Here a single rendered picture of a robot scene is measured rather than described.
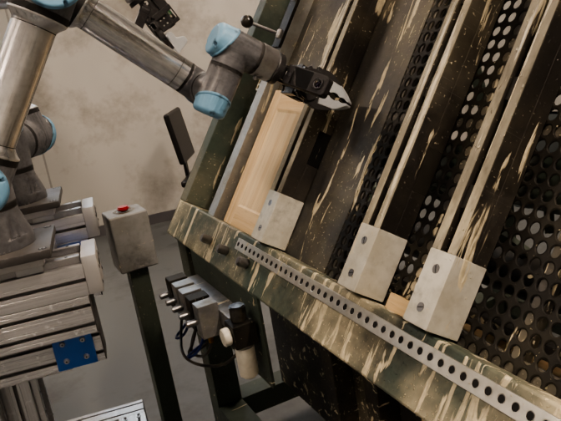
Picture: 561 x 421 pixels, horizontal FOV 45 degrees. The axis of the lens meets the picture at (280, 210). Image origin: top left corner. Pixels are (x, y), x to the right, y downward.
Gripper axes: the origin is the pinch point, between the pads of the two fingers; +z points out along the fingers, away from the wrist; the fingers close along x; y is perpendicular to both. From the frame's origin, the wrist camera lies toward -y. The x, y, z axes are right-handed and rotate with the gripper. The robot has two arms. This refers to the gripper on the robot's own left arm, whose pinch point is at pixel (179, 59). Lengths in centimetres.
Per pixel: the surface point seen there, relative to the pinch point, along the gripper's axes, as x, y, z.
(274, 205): -49, -7, 36
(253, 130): -6.3, 4.0, 28.4
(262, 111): -5.5, 9.7, 25.9
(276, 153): -25.2, 3.4, 32.9
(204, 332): -41, -40, 53
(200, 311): -41, -38, 48
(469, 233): -110, 11, 39
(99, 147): 346, -65, 42
